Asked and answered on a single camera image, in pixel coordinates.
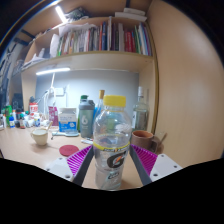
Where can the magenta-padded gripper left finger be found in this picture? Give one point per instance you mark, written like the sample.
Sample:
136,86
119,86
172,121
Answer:
63,166

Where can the white ceiling light tube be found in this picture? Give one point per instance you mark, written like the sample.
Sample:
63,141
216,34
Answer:
60,14

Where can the clear glass bottle gold cap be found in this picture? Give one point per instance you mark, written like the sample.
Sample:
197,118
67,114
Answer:
101,100

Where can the small white jar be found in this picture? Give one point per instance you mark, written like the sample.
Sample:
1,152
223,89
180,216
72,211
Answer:
37,121

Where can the brown clay mug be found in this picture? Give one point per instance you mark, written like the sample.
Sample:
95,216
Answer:
141,138

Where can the white under-shelf light bar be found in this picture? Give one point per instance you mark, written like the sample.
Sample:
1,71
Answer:
53,71

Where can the flat round red coaster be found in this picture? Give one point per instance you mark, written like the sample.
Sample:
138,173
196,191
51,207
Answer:
68,150

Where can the blue and white carton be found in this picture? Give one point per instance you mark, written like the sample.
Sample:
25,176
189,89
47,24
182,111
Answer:
67,121

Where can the small blue and white bottle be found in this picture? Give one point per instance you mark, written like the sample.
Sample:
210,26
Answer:
12,122

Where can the magenta paper pack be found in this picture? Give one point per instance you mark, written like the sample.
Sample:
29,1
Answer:
53,116

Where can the green plastic container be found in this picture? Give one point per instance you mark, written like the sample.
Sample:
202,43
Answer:
8,115

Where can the clear yellow-capped drink bottle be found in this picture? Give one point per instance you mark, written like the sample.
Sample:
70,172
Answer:
111,133

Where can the white wall power strip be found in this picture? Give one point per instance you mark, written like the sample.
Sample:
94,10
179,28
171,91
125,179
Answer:
58,91

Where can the cream ceramic cup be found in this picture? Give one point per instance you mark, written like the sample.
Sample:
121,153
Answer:
40,137

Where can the grey shaker bottle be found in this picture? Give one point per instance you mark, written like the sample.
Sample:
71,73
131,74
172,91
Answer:
86,120

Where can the red and white canister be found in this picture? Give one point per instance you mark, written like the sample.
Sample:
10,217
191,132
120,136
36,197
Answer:
33,109

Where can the green plastic bottle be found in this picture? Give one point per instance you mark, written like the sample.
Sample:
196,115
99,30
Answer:
83,97

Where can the clear glass bottle white cap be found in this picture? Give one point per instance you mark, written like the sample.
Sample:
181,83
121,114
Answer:
140,115

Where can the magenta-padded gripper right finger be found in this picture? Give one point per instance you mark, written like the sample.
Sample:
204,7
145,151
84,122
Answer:
160,166

